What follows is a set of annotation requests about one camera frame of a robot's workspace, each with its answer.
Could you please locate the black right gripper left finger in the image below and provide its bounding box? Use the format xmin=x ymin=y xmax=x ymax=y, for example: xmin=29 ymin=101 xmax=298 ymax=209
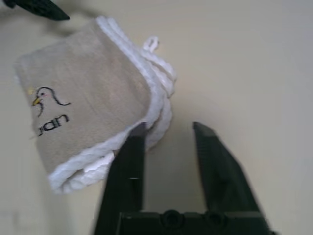
xmin=93 ymin=121 xmax=148 ymax=235

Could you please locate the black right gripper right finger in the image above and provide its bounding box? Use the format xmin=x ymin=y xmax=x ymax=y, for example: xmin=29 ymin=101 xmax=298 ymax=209
xmin=192 ymin=121 xmax=271 ymax=235

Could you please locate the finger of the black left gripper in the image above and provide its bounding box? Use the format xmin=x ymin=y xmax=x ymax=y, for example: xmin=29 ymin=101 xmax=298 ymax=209
xmin=0 ymin=0 xmax=71 ymax=22

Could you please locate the beige towel white trim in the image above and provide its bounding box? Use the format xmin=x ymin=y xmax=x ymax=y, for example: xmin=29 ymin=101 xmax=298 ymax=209
xmin=13 ymin=15 xmax=179 ymax=196

